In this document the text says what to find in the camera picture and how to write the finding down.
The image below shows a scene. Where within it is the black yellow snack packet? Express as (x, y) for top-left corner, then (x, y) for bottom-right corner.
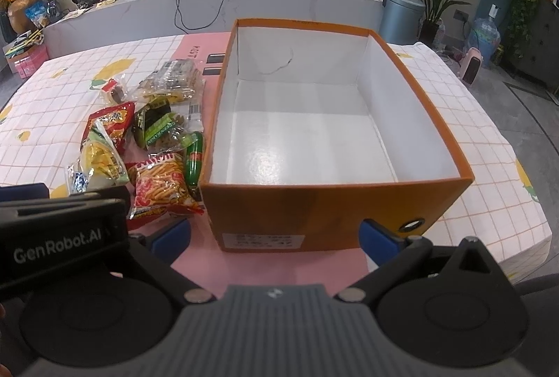
(132, 96), (172, 149)

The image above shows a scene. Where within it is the red chip snack bag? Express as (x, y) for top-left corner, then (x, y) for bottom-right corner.
(81, 102), (136, 155)

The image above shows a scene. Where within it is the golden vase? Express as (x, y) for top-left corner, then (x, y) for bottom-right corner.
(8, 0), (43, 35)

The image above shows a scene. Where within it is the pink small heater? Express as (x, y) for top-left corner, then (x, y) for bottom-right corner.
(458, 47), (483, 87)

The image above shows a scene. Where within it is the dark grey drawer cabinet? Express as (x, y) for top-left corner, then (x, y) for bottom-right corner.
(509, 0), (558, 89)

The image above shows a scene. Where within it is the small red brown candy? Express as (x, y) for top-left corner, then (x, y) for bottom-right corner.
(100, 78), (126, 105)

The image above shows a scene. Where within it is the red shrimp stick snack bag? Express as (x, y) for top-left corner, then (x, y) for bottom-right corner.
(127, 152), (204, 230)

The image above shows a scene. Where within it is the pink table mat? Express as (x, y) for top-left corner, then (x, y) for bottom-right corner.
(170, 32), (377, 297)

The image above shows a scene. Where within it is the blue grey trash bin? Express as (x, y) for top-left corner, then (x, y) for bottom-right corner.
(379, 0), (426, 45)

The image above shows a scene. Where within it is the yellow green snack bag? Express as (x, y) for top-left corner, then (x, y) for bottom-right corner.
(66, 123), (129, 194)

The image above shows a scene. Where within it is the potted plant right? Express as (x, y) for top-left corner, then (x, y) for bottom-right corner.
(404, 0), (481, 48)

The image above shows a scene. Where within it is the pink storage box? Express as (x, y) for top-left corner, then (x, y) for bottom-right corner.
(8, 44), (49, 79)

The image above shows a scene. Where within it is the orange cardboard box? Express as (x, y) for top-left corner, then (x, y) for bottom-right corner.
(200, 19), (474, 252)

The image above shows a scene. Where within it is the green label nut bag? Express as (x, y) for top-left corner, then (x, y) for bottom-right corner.
(144, 112), (198, 155)

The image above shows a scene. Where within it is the green sausage snack tube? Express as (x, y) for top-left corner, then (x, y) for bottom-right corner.
(185, 131), (204, 189)

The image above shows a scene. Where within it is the blue water jug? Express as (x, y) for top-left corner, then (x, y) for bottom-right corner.
(465, 5), (501, 67)

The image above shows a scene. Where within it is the grey tv cabinet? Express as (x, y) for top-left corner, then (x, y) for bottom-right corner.
(44, 0), (384, 58)

